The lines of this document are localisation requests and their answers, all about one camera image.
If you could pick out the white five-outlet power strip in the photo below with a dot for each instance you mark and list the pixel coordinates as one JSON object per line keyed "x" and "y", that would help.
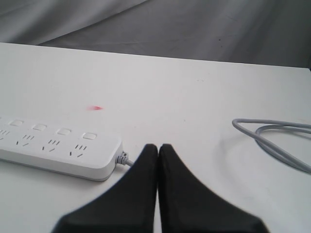
{"x": 69, "y": 151}

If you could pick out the white backdrop cloth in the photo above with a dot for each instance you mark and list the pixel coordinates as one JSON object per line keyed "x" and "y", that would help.
{"x": 265, "y": 32}

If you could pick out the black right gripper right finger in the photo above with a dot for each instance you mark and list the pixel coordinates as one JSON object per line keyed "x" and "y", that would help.
{"x": 188, "y": 206}

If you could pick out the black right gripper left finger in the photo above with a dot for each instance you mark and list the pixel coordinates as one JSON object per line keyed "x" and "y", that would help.
{"x": 127, "y": 207}

